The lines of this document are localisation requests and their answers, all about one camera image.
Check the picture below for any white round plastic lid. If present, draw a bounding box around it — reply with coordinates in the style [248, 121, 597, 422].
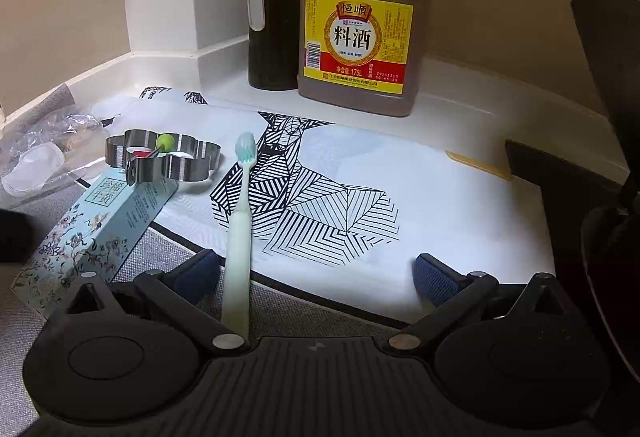
[2, 142, 66, 196]

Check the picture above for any flower-shaped metal egg ring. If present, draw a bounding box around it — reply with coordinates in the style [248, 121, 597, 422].
[105, 129, 223, 189]

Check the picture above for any dark oil dispenser bottle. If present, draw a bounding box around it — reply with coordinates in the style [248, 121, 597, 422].
[247, 0, 307, 92]

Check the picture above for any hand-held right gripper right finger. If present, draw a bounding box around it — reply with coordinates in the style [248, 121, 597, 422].
[389, 253, 582, 350]

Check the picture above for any white geometric deer placemat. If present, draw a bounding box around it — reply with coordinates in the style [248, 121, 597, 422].
[137, 86, 559, 324]

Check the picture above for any teal floral cardboard box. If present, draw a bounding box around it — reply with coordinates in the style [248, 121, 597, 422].
[12, 171, 181, 319]

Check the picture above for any large brown cooking wine jug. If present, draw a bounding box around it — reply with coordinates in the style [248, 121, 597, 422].
[297, 0, 432, 118]

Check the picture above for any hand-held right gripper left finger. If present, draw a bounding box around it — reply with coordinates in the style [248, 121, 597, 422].
[65, 249, 252, 351]

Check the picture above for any clear plastic wrapper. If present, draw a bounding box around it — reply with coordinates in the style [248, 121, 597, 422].
[0, 87, 124, 199]

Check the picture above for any dark object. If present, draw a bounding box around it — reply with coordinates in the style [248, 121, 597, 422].
[504, 0, 640, 398]

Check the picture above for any yellow flat strip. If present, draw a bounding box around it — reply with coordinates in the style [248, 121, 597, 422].
[445, 150, 514, 181]

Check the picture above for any pale green toothbrush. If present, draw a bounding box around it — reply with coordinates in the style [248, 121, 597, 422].
[220, 132, 259, 344]

